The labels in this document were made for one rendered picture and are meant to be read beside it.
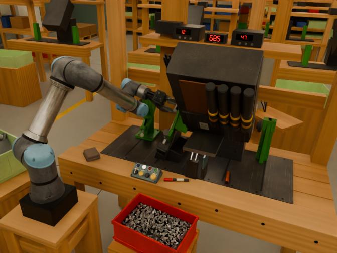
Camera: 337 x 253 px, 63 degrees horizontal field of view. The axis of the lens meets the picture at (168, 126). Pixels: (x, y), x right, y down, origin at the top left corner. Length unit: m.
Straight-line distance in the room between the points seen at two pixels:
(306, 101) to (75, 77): 1.30
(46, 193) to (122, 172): 0.41
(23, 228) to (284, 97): 1.55
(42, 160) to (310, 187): 1.34
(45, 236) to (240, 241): 1.59
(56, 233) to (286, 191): 1.12
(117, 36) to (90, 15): 11.27
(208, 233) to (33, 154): 1.64
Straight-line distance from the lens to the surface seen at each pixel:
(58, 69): 1.37
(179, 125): 1.51
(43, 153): 1.29
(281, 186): 1.60
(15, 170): 1.87
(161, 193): 1.48
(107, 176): 1.60
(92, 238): 1.63
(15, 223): 1.48
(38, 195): 1.37
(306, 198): 1.61
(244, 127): 1.24
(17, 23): 7.29
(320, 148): 1.88
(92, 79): 1.28
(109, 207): 2.69
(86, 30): 10.57
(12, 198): 1.80
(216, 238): 2.46
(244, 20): 1.69
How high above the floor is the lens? 1.82
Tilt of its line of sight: 27 degrees down
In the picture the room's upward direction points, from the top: 2 degrees clockwise
